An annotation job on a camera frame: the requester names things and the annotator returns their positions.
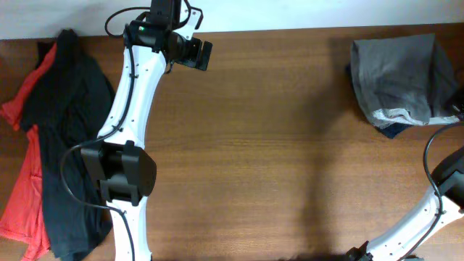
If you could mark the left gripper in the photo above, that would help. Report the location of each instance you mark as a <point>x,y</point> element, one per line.
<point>191,59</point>

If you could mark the grey shorts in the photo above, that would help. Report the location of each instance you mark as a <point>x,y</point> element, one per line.
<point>405,80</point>

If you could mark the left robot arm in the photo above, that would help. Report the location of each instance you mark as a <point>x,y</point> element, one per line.
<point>119,166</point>

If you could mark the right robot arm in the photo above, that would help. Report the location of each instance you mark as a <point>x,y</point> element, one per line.
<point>430,215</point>

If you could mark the black t-shirt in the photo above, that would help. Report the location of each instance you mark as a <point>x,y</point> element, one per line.
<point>69,104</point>

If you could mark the folded navy garment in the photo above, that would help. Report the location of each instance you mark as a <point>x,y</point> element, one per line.
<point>392,130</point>

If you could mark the red mesh shirt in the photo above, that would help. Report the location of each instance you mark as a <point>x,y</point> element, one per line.
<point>23,218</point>

